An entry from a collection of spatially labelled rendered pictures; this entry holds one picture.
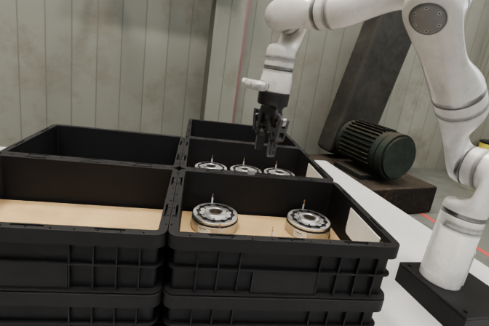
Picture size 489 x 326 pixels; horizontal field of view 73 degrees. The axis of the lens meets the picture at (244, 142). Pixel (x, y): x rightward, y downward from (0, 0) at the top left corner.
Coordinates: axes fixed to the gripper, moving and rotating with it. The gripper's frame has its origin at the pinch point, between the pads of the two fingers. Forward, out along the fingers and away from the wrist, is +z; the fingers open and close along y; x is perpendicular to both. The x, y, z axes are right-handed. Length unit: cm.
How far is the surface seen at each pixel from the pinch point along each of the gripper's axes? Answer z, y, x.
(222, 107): 30, 245, -90
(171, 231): 7.0, -23.4, 28.6
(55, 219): 17.1, 2.3, 45.8
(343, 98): 3, 197, -206
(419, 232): 29, -5, -65
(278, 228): 16.5, -11.0, -0.6
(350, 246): 6.9, -33.8, 1.0
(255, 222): 16.6, -7.4, 3.8
